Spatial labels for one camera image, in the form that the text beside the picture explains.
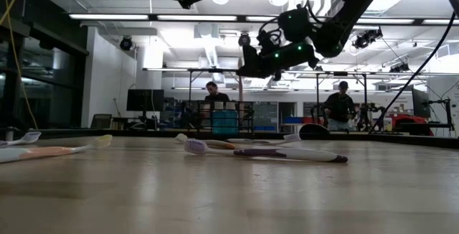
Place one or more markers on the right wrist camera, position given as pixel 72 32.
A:
pixel 295 24

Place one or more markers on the person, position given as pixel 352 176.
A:
pixel 339 106
pixel 215 92

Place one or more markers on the red bin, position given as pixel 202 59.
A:
pixel 412 121

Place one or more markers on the black computer monitor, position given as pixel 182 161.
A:
pixel 143 100
pixel 420 103

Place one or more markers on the purple and white toothbrush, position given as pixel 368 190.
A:
pixel 287 153
pixel 30 136
pixel 265 141

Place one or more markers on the small silver post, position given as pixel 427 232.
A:
pixel 9 133

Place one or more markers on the black aluminium table frame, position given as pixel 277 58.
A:
pixel 412 139

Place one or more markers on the black chair back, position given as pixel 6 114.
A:
pixel 101 121

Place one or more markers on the black workstation frame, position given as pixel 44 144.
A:
pixel 215 70

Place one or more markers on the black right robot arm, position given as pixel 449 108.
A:
pixel 351 8

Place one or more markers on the black overhead rig beam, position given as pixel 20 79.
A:
pixel 242 18

